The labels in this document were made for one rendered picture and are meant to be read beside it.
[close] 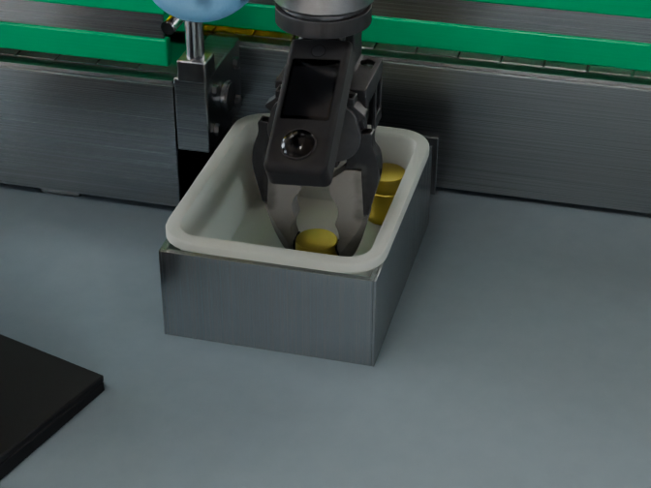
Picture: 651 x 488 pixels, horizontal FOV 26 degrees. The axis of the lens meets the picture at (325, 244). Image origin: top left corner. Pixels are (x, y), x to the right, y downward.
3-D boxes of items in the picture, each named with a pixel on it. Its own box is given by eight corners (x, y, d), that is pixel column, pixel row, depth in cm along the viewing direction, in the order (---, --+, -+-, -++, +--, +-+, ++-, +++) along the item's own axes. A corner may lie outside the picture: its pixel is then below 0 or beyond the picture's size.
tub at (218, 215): (431, 217, 126) (435, 131, 121) (376, 363, 108) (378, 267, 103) (245, 193, 130) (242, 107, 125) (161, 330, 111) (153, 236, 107)
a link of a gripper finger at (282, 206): (311, 226, 118) (327, 131, 112) (292, 263, 113) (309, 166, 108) (275, 216, 118) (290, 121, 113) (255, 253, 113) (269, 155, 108)
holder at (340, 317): (440, 193, 131) (444, 117, 126) (374, 366, 108) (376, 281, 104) (263, 170, 134) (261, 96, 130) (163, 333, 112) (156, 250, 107)
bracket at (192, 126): (248, 107, 131) (245, 38, 127) (215, 154, 123) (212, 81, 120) (211, 103, 132) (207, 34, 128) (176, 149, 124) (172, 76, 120)
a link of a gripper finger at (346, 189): (391, 231, 116) (377, 131, 111) (376, 270, 111) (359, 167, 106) (355, 231, 117) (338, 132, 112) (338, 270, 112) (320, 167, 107)
